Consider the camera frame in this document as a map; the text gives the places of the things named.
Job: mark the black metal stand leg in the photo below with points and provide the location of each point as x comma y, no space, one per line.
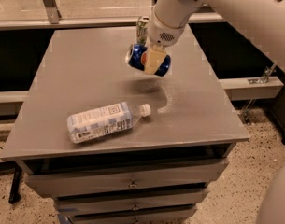
14,195

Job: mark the green white soda can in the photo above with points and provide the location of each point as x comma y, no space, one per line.
142,30

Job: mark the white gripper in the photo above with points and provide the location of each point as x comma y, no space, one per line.
162,32

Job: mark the grey drawer cabinet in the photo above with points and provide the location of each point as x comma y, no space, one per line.
111,145

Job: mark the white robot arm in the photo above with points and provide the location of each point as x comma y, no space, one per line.
252,189

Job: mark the grey drawer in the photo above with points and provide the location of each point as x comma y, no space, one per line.
135,177
132,217
131,202

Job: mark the top grey drawer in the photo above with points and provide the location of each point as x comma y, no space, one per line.
135,177

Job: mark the blue pepsi can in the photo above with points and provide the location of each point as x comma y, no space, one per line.
136,57

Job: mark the clear plastic water bottle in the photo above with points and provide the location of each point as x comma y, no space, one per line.
103,121

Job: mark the middle grey drawer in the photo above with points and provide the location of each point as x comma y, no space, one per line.
131,202

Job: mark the grey metal railing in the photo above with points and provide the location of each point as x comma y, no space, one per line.
37,14

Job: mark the bottom grey drawer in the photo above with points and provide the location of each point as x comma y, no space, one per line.
132,217

